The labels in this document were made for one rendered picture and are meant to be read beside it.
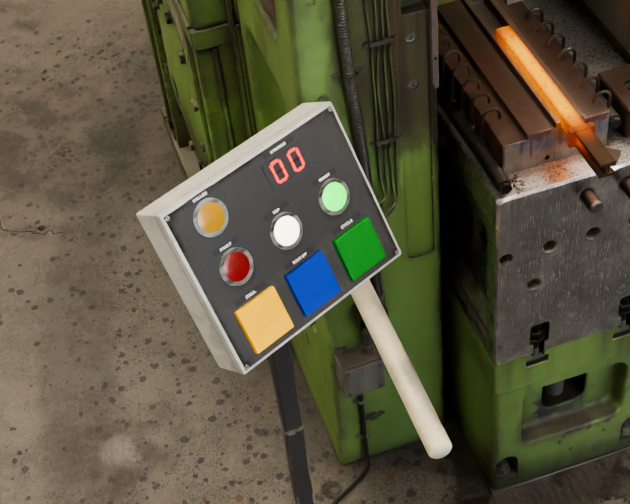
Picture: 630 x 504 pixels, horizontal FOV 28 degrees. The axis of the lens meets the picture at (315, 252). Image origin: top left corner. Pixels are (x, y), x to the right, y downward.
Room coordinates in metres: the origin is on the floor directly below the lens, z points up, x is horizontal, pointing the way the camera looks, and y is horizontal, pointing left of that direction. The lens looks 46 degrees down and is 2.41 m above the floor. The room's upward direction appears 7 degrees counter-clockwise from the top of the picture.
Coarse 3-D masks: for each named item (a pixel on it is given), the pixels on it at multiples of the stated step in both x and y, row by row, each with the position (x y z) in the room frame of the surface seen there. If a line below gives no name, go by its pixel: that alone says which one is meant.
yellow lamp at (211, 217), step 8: (200, 208) 1.33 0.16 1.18; (208, 208) 1.33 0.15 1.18; (216, 208) 1.33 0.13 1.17; (200, 216) 1.32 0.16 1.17; (208, 216) 1.32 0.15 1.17; (216, 216) 1.33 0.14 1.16; (224, 216) 1.33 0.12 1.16; (200, 224) 1.31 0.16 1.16; (208, 224) 1.31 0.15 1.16; (216, 224) 1.32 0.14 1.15; (208, 232) 1.31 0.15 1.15
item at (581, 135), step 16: (496, 32) 1.89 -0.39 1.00; (512, 32) 1.88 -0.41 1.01; (512, 48) 1.83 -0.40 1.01; (528, 64) 1.78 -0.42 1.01; (544, 80) 1.73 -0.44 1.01; (544, 96) 1.69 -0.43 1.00; (560, 96) 1.68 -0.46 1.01; (560, 112) 1.64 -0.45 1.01; (576, 112) 1.63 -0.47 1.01; (576, 128) 1.59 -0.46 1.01; (592, 128) 1.58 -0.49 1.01; (576, 144) 1.57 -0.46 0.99; (592, 144) 1.54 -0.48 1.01; (592, 160) 1.53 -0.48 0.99; (608, 160) 1.50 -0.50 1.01
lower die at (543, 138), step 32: (448, 32) 1.94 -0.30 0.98; (480, 32) 1.92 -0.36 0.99; (544, 32) 1.89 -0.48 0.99; (448, 64) 1.85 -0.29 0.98; (480, 64) 1.82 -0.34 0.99; (512, 64) 1.80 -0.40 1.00; (544, 64) 1.78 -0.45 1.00; (512, 96) 1.72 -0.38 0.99; (576, 96) 1.69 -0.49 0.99; (480, 128) 1.69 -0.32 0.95; (512, 128) 1.64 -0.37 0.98; (544, 128) 1.62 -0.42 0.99; (512, 160) 1.60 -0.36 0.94; (544, 160) 1.62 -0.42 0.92
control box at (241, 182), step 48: (240, 144) 1.48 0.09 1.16; (288, 144) 1.44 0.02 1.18; (336, 144) 1.47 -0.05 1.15; (192, 192) 1.34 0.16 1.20; (240, 192) 1.36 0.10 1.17; (288, 192) 1.39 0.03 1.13; (192, 240) 1.29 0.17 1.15; (240, 240) 1.32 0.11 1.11; (384, 240) 1.40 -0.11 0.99; (192, 288) 1.26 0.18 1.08; (240, 288) 1.27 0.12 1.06; (288, 288) 1.30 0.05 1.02; (240, 336) 1.23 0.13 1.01; (288, 336) 1.25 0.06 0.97
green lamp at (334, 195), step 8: (328, 184) 1.42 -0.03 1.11; (336, 184) 1.42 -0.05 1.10; (328, 192) 1.41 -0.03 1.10; (336, 192) 1.42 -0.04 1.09; (344, 192) 1.42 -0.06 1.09; (328, 200) 1.40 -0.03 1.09; (336, 200) 1.41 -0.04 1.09; (344, 200) 1.41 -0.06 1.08; (328, 208) 1.40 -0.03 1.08; (336, 208) 1.40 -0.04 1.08
